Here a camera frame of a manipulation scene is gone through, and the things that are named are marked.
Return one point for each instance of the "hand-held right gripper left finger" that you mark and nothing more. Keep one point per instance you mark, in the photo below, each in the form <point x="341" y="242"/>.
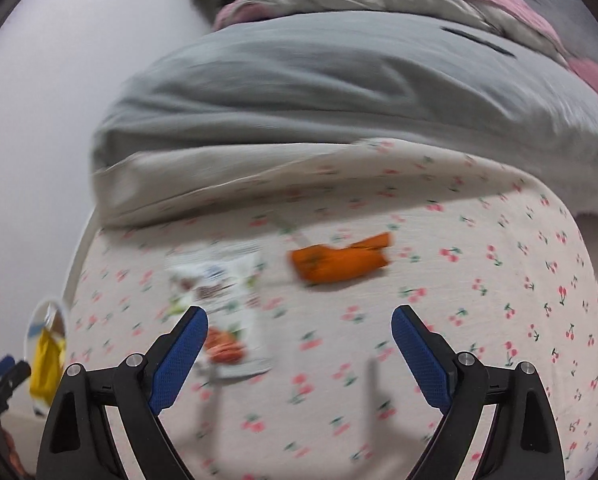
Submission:
<point x="179" y="355"/>

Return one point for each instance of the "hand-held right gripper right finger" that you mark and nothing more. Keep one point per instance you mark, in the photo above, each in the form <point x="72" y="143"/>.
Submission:
<point x="421" y="355"/>

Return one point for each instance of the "white plastic bin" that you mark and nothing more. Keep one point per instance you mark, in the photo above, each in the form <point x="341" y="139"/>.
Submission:
<point x="35" y="316"/>

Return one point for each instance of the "white snack packet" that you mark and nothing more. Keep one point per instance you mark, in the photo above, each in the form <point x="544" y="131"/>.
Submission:
<point x="229" y="285"/>

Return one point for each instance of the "cherry printed bed sheet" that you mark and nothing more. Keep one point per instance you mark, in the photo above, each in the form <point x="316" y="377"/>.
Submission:
<point x="329" y="410"/>

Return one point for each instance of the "orange wrapper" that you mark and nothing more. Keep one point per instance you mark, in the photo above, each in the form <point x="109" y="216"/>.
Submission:
<point x="339" y="261"/>

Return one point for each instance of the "grey blanket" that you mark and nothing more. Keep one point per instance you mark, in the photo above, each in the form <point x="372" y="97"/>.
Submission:
<point x="304" y="85"/>

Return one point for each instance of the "black flat device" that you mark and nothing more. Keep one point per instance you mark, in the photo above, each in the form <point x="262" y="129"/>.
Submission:
<point x="479" y="41"/>

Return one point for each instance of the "grey pillow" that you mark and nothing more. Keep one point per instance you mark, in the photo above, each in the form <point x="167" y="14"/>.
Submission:
<point x="554" y="10"/>

